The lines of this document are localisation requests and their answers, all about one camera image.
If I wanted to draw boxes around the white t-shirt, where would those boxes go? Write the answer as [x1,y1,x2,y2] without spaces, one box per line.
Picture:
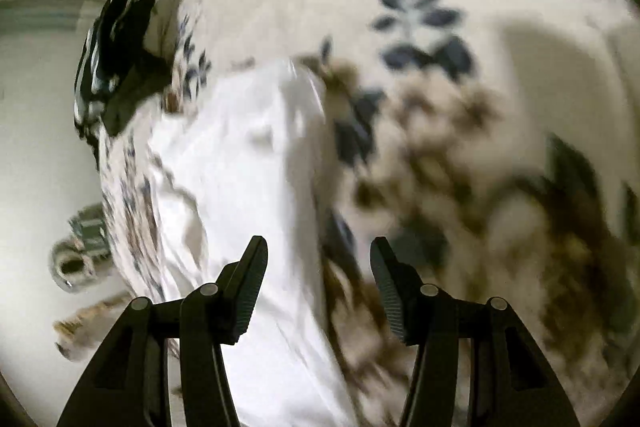
[148,60,356,426]

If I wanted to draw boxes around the white slipper on floor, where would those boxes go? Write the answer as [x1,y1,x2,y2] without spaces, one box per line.
[49,204,114,294]

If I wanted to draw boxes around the floral bed blanket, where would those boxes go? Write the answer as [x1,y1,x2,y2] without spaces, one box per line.
[100,0,639,426]

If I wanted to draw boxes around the black grey striped folded garment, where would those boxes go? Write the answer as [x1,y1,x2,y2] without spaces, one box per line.
[74,0,170,160]

